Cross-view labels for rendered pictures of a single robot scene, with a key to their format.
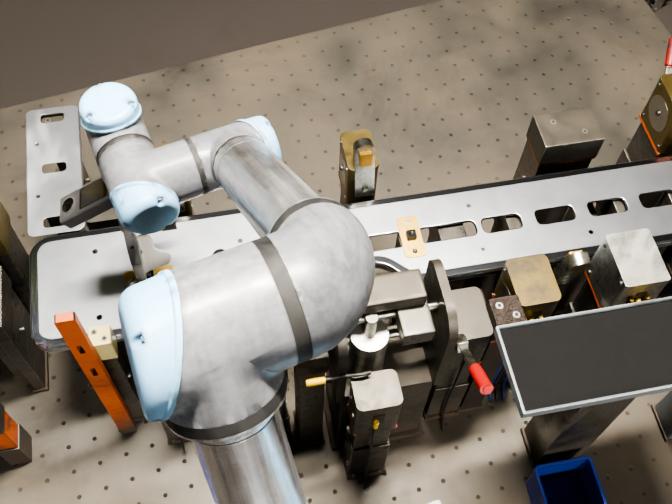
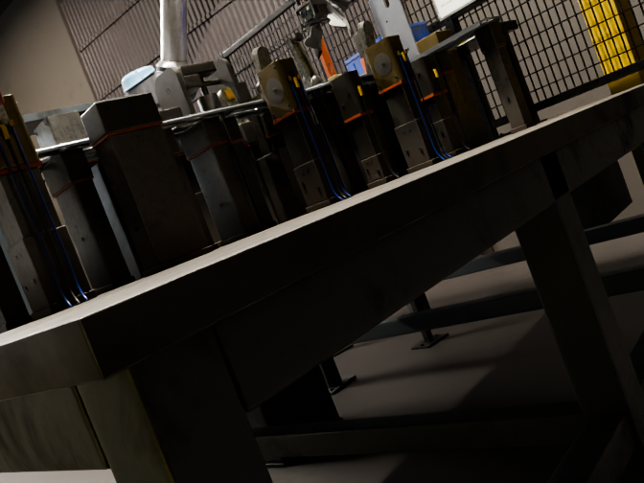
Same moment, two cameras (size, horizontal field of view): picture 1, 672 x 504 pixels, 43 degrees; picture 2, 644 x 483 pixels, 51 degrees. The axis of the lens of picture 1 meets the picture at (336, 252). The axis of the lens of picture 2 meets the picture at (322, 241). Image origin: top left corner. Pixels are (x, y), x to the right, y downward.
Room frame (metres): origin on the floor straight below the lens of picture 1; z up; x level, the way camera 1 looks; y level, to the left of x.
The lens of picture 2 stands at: (2.33, -0.76, 0.71)
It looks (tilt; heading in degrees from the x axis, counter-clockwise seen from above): 3 degrees down; 154
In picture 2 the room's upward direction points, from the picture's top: 21 degrees counter-clockwise
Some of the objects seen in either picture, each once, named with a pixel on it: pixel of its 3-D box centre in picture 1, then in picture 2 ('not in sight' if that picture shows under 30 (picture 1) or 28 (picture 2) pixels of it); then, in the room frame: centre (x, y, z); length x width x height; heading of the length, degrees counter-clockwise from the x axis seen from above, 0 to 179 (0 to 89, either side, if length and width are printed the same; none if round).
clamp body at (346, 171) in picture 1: (353, 195); (305, 135); (0.96, -0.03, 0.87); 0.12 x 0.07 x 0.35; 14
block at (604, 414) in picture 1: (582, 404); not in sight; (0.52, -0.44, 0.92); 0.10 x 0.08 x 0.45; 104
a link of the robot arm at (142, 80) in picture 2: not in sight; (145, 89); (0.17, -0.10, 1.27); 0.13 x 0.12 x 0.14; 117
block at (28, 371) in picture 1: (18, 333); not in sight; (0.63, 0.58, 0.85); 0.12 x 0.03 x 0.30; 14
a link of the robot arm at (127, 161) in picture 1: (151, 181); not in sight; (0.60, 0.24, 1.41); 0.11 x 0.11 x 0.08; 27
